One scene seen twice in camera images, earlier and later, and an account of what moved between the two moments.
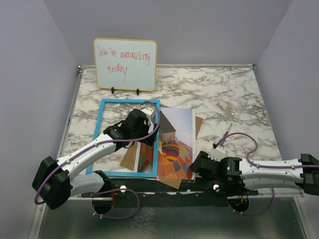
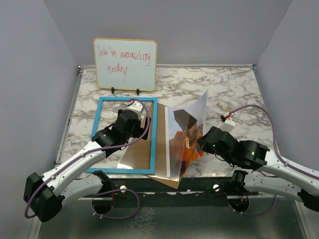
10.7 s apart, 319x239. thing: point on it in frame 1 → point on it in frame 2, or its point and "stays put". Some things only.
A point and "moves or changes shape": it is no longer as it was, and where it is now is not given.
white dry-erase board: (126, 64) stays put
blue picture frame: (128, 174) moves or changes shape
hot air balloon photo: (176, 145) moves or changes shape
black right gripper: (203, 154) → (204, 143)
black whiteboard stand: (112, 90) stays put
